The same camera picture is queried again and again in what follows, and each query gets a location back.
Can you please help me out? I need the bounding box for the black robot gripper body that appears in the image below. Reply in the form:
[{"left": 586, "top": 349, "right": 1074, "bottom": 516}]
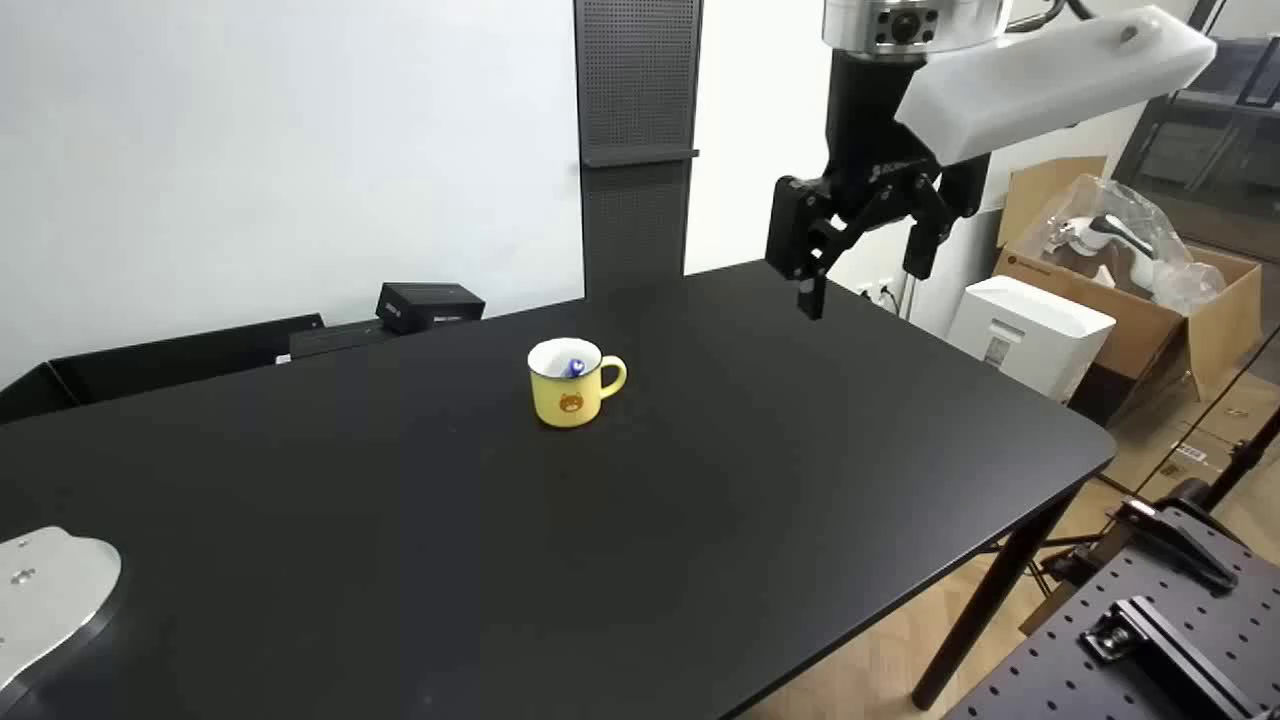
[{"left": 824, "top": 52, "right": 989, "bottom": 216}]

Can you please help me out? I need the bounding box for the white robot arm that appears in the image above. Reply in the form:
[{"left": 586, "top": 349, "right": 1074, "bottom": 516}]
[{"left": 765, "top": 0, "right": 1215, "bottom": 322}]

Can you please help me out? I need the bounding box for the open cardboard box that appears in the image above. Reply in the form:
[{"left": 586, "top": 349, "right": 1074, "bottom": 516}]
[{"left": 997, "top": 158, "right": 1263, "bottom": 398}]

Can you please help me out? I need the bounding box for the white appliance box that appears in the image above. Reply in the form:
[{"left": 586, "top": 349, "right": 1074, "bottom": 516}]
[{"left": 946, "top": 278, "right": 1117, "bottom": 402}]

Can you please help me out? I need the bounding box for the clear plastic bag packaging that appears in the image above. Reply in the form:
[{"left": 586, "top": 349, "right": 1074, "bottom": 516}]
[{"left": 1025, "top": 177, "right": 1228, "bottom": 315}]

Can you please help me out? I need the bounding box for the yellow enamel mug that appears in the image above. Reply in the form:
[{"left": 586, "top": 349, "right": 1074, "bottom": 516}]
[{"left": 525, "top": 336, "right": 629, "bottom": 429}]

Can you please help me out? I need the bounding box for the black table leg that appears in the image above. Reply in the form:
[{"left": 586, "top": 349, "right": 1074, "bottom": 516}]
[{"left": 906, "top": 491, "right": 1074, "bottom": 714}]

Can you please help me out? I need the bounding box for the black small box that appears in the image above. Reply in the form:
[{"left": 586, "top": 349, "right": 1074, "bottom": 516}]
[{"left": 375, "top": 285, "right": 484, "bottom": 336}]

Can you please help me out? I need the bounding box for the black perforated metal board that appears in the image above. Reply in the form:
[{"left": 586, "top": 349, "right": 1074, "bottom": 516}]
[{"left": 945, "top": 507, "right": 1280, "bottom": 720}]

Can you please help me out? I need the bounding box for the black low shelf panel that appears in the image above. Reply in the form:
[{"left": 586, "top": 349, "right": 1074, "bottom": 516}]
[{"left": 0, "top": 315, "right": 382, "bottom": 425}]

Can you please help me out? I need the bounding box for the white round plate base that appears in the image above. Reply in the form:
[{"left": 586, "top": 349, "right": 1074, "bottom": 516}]
[{"left": 0, "top": 524, "right": 124, "bottom": 687}]

